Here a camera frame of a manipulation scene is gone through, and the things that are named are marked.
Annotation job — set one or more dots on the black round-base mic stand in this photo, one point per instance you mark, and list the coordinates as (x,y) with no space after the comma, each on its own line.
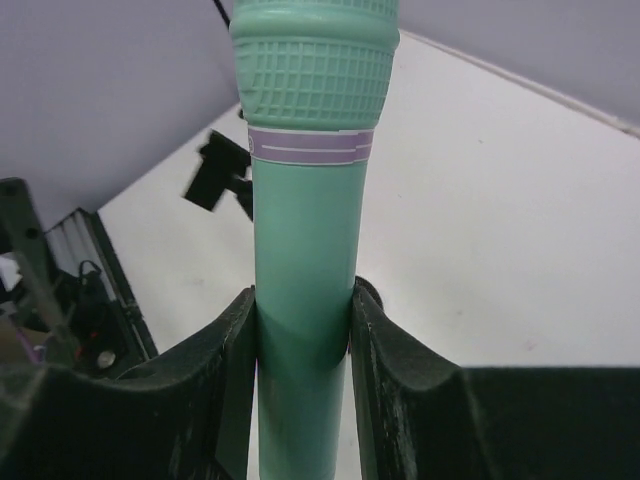
(224,167)

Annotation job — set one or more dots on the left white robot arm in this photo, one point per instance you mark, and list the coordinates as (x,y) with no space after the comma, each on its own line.
(44,295)

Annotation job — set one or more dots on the green microphone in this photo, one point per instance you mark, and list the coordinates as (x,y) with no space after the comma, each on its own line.
(312,78)

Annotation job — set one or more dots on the black front mounting rail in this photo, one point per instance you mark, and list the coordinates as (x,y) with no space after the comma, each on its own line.
(96,297)

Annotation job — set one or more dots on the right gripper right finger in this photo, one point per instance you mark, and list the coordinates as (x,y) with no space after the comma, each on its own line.
(420,416)

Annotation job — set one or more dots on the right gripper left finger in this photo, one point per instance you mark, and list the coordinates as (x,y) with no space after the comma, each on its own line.
(185,414)

